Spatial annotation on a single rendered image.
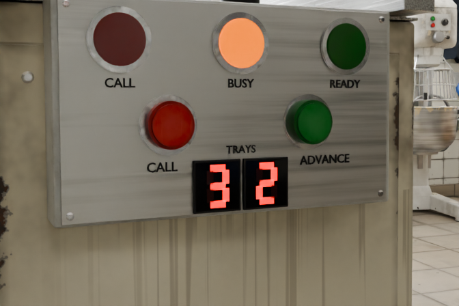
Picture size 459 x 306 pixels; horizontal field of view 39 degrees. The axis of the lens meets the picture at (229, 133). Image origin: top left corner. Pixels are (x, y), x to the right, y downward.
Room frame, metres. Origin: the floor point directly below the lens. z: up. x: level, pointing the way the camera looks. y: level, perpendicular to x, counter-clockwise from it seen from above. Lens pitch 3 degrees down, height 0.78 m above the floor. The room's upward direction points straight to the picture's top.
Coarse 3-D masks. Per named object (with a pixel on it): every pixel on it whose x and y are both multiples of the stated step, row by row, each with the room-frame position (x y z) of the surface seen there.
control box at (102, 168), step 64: (64, 0) 0.38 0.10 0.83; (128, 0) 0.40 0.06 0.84; (192, 0) 0.42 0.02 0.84; (64, 64) 0.38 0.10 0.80; (192, 64) 0.41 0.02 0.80; (256, 64) 0.43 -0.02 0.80; (320, 64) 0.45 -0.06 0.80; (384, 64) 0.47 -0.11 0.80; (64, 128) 0.38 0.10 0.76; (128, 128) 0.40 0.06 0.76; (256, 128) 0.43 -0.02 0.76; (384, 128) 0.47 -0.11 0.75; (64, 192) 0.38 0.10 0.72; (128, 192) 0.40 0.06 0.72; (192, 192) 0.41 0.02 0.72; (320, 192) 0.45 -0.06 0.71; (384, 192) 0.47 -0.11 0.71
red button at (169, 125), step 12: (156, 108) 0.40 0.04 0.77; (168, 108) 0.40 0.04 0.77; (180, 108) 0.40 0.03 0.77; (156, 120) 0.39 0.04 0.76; (168, 120) 0.40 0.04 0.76; (180, 120) 0.40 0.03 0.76; (192, 120) 0.40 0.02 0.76; (156, 132) 0.39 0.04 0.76; (168, 132) 0.40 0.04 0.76; (180, 132) 0.40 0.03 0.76; (192, 132) 0.41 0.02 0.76; (156, 144) 0.40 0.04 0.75; (168, 144) 0.40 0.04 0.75; (180, 144) 0.40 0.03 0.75
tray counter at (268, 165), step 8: (256, 168) 0.43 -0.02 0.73; (264, 168) 0.43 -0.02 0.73; (272, 168) 0.43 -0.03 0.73; (256, 176) 0.43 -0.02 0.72; (272, 176) 0.43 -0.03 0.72; (264, 184) 0.43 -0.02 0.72; (272, 184) 0.43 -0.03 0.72; (256, 192) 0.43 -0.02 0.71; (272, 192) 0.43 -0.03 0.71; (264, 200) 0.43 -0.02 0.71; (272, 200) 0.43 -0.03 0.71
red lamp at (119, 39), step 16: (112, 16) 0.39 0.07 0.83; (128, 16) 0.40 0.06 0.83; (96, 32) 0.39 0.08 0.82; (112, 32) 0.39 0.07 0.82; (128, 32) 0.40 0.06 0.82; (144, 32) 0.40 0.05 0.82; (96, 48) 0.39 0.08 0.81; (112, 48) 0.39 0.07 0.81; (128, 48) 0.40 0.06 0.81; (144, 48) 0.40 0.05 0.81; (112, 64) 0.39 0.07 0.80; (128, 64) 0.40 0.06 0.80
